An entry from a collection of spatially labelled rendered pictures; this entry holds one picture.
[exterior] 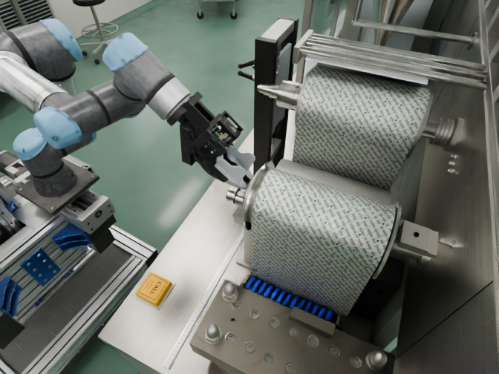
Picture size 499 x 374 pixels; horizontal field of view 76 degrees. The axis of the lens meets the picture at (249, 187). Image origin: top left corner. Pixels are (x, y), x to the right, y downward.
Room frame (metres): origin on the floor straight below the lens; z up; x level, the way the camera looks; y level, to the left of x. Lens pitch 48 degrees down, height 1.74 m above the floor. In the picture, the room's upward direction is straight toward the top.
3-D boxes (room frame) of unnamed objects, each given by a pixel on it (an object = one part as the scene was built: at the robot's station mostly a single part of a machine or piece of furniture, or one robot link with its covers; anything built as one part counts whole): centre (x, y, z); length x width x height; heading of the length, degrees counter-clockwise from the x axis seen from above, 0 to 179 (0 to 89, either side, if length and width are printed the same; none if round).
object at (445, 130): (0.53, -0.39, 1.33); 0.07 x 0.07 x 0.07; 65
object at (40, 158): (0.87, 0.76, 0.98); 0.13 x 0.12 x 0.14; 139
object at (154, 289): (0.38, 0.26, 0.91); 0.07 x 0.07 x 0.02; 65
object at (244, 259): (0.47, 0.00, 1.05); 0.06 x 0.05 x 0.31; 65
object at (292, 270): (0.31, -0.11, 1.12); 0.23 x 0.01 x 0.18; 65
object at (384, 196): (0.48, -0.18, 1.17); 0.26 x 0.12 x 0.12; 65
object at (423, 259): (0.30, -0.28, 1.25); 0.07 x 0.04 x 0.04; 65
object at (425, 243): (0.30, -0.29, 1.28); 0.06 x 0.05 x 0.02; 65
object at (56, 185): (0.87, 0.77, 0.87); 0.15 x 0.15 x 0.10
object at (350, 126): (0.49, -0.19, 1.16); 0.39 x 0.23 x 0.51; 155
